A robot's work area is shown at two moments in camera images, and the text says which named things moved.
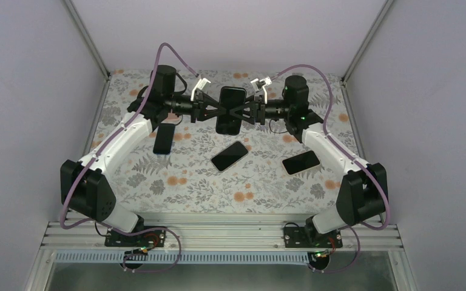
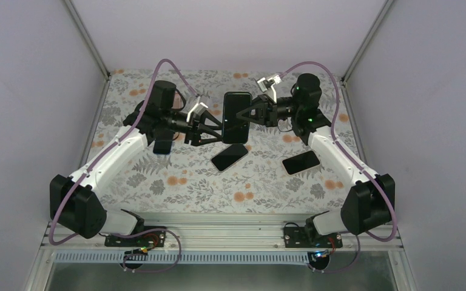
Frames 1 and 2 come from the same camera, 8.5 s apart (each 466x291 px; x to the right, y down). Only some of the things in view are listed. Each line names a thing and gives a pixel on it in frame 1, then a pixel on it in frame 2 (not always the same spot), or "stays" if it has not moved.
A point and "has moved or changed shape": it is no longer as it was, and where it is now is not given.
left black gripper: [199, 107] to [193, 133]
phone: [227, 123] has moved or changed shape
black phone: [164, 139] stays
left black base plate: [155, 238] stays
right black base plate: [309, 237] stays
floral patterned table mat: [189, 168] stays
